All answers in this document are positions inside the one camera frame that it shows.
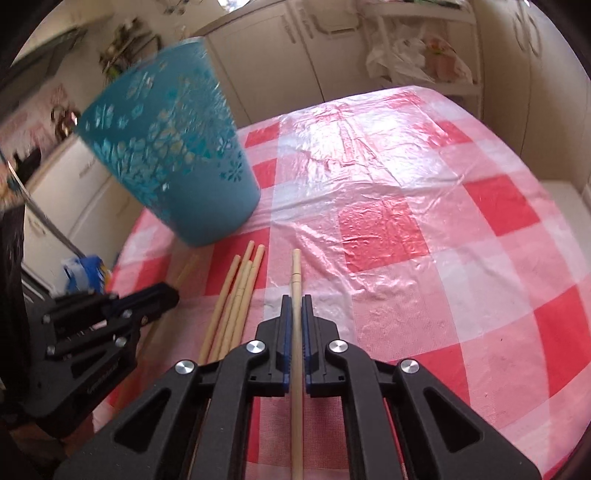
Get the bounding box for single long bamboo chopstick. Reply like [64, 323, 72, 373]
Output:
[290, 249, 306, 480]

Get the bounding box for blue plastic bag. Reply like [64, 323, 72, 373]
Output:
[62, 255, 112, 291]

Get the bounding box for mop with grey handle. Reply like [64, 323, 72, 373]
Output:
[0, 152, 86, 257]

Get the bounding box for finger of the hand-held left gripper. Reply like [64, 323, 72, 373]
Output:
[23, 318, 151, 418]
[41, 284, 181, 330]

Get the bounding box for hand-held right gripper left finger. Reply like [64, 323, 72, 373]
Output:
[54, 295, 293, 480]

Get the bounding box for white hanging cloth bag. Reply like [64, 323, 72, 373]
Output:
[305, 0, 365, 33]

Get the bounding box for white printed plastic bag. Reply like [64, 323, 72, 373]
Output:
[367, 37, 474, 84]

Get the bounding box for steel whistling kettle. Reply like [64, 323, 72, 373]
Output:
[51, 105, 79, 139]

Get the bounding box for grey range hood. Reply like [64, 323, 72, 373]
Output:
[9, 28, 88, 88]

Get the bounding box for red checkered plastic tablecloth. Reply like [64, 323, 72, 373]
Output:
[90, 84, 591, 480]

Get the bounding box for cream lower kitchen cabinets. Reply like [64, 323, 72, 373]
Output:
[18, 0, 591, 282]

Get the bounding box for pink wall stickers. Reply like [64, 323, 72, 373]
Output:
[0, 83, 70, 139]

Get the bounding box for wall utensil rack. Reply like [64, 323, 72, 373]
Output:
[99, 18, 160, 77]

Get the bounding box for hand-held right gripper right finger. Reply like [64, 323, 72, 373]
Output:
[302, 295, 541, 480]

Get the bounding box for white low stool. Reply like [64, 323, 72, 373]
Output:
[540, 180, 591, 217]

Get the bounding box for bundle of wooden chopsticks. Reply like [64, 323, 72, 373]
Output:
[113, 240, 267, 411]

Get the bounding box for white trolley cart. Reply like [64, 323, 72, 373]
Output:
[362, 0, 483, 97]

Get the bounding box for teal perforated plastic basket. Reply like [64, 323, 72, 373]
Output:
[74, 38, 262, 247]

